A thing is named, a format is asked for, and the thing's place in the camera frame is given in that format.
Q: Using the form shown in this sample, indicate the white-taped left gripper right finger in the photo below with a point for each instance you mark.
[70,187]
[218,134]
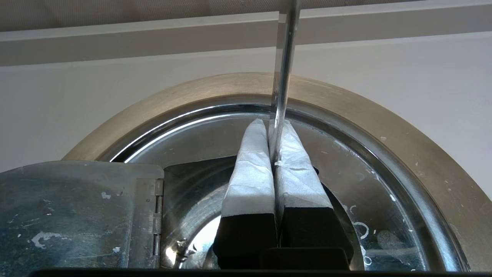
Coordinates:
[300,184]

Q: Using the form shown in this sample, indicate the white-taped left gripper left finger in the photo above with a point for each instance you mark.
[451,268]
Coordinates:
[250,184]

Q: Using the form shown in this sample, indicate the hinged steel lid black knob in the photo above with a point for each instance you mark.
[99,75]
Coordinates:
[57,211]

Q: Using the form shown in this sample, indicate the sunken steel pot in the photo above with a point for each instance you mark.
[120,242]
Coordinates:
[188,200]

